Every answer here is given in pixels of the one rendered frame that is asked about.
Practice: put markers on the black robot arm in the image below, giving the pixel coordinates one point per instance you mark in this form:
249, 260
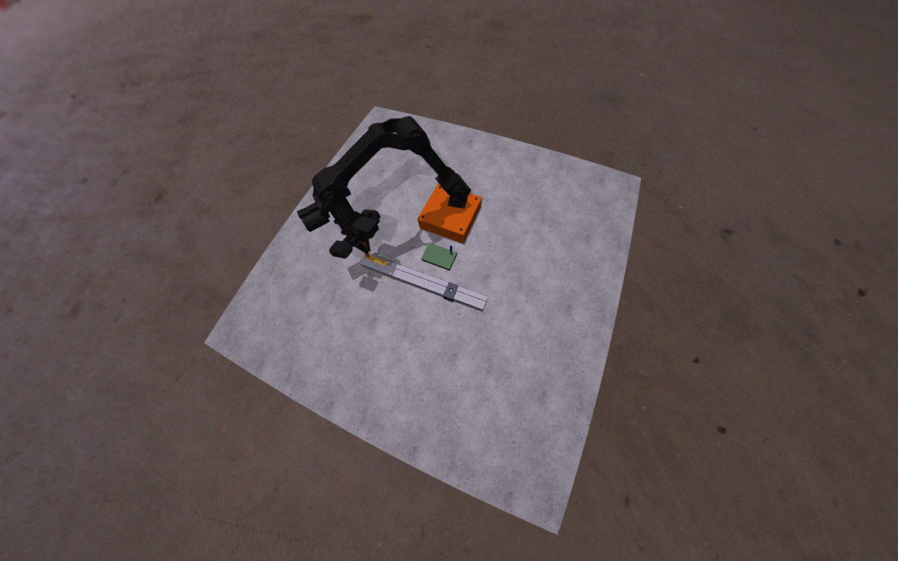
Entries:
330, 184

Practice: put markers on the green tray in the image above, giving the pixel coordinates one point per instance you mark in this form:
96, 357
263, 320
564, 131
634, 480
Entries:
439, 256

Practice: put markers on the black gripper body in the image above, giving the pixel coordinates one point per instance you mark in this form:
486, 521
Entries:
342, 249

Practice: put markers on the grey flat bar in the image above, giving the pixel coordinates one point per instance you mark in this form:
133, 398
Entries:
449, 291

